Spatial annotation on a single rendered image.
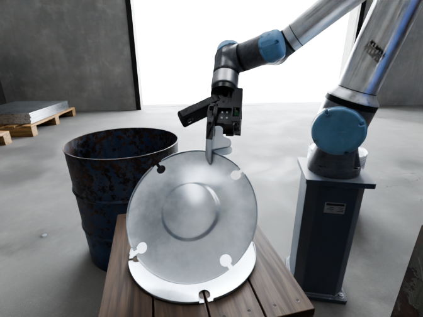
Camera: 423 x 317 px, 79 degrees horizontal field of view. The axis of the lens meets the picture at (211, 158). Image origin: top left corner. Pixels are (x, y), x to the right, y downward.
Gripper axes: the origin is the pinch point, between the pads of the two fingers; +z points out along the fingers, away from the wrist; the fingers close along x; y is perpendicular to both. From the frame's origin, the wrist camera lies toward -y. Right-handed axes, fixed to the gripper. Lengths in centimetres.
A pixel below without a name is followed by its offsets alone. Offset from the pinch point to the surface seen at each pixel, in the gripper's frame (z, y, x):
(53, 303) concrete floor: 39, -53, 38
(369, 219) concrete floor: -10, 73, 88
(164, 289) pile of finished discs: 28.1, -5.0, -0.1
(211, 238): 17.8, 2.9, -0.2
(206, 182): 5.8, 0.4, 0.0
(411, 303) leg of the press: 24.7, 26.7, -22.8
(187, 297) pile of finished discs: 28.8, -0.3, -0.8
